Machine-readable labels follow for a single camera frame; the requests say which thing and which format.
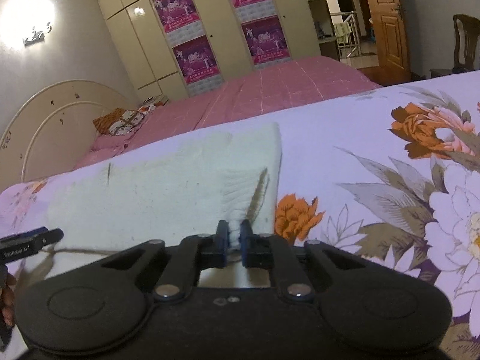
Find pink pillow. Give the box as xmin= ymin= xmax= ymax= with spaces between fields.
xmin=90 ymin=133 xmax=135 ymax=152

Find brown wooden door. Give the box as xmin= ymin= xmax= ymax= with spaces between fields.
xmin=368 ymin=0 xmax=411 ymax=85

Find dark wooden chair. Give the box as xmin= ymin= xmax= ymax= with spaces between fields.
xmin=430 ymin=14 xmax=479 ymax=78

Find lower left purple poster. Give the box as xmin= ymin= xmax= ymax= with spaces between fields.
xmin=172 ymin=36 xmax=224 ymax=97

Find books on nightstand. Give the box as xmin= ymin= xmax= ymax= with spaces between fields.
xmin=140 ymin=94 xmax=169 ymax=108

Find lilac floral bed sheet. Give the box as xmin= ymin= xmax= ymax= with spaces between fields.
xmin=1 ymin=72 xmax=479 ymax=359

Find upper left purple poster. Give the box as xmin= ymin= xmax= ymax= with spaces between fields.
xmin=152 ymin=0 xmax=205 ymax=47

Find person's left hand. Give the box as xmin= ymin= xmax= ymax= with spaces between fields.
xmin=1 ymin=273 xmax=16 ymax=328

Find orange white patterned pillow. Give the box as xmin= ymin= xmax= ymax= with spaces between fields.
xmin=93 ymin=108 xmax=146 ymax=136

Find white metal rack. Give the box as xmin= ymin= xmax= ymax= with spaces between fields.
xmin=330 ymin=10 xmax=362 ymax=59

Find lower right purple poster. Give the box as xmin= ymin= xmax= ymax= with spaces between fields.
xmin=241 ymin=16 xmax=291 ymax=70

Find cream knitted garment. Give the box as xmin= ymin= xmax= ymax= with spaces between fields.
xmin=47 ymin=123 xmax=281 ymax=288

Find pink checked bed cover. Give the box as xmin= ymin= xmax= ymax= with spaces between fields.
xmin=75 ymin=56 xmax=381 ymax=169

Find cream curved headboard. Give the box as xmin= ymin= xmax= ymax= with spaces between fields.
xmin=1 ymin=80 xmax=136 ymax=190

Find cream wardrobe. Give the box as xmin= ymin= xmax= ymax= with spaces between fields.
xmin=97 ymin=0 xmax=338 ymax=100

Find wall lamp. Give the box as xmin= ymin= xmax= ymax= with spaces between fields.
xmin=23 ymin=22 xmax=52 ymax=47

